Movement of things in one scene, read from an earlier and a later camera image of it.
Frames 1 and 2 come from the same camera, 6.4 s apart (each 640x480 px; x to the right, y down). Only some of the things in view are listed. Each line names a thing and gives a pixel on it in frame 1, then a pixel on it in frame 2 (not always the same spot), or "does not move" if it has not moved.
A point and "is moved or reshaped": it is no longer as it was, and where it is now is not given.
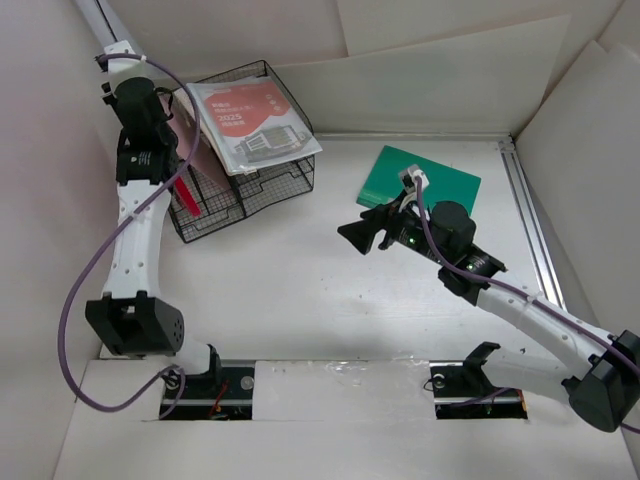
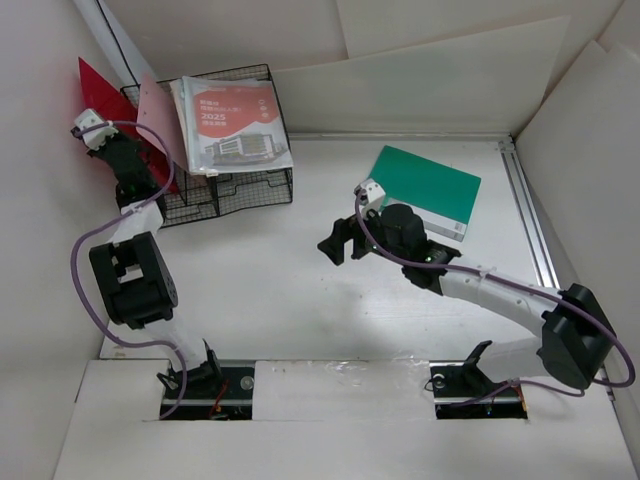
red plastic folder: (188, 197) → (102, 96)
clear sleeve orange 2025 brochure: (252, 123) is moved or reshaped
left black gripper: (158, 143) → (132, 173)
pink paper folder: (205, 157) is moved or reshaped
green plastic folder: (383, 185) does not move
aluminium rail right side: (530, 223) does not move
